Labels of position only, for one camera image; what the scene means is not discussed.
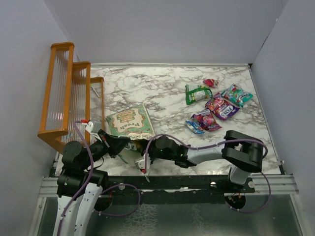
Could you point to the white pen in rack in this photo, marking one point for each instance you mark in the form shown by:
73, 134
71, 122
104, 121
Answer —
94, 90

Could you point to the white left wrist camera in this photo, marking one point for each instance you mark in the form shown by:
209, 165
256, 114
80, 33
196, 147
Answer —
93, 126

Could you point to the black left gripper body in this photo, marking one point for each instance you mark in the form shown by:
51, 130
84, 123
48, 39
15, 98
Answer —
98, 150

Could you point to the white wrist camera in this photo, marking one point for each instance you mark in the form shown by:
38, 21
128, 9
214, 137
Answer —
93, 126
143, 165

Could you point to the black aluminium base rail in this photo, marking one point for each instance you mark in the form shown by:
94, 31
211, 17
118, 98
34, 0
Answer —
129, 190

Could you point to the small red snack packet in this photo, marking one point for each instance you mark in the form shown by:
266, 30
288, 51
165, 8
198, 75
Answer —
212, 83

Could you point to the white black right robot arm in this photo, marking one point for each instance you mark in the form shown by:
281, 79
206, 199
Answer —
244, 152

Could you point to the green Fox's mint candy bag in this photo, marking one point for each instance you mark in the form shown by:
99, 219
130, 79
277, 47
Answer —
237, 95

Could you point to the blue Oreo snack pack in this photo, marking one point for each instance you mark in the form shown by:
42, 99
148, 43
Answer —
194, 127

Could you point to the purple red fruit candy bag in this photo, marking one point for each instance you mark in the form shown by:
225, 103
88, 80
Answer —
206, 120

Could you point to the yellow green Fox's candy bag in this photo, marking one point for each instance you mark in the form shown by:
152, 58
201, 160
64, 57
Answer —
138, 145

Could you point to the purple Fox's candy bag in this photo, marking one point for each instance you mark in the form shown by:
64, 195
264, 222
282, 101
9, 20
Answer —
221, 107

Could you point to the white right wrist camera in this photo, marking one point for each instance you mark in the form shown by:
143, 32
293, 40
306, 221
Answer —
143, 165

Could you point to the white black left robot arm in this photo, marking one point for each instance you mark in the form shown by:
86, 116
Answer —
80, 185

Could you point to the green paper gift bag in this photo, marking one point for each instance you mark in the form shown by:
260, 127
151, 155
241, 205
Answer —
136, 124

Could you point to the orange wooden tiered rack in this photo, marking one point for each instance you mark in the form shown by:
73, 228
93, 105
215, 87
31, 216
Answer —
67, 96

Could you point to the green snack pouch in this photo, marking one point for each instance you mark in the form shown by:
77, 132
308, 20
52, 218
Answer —
194, 93

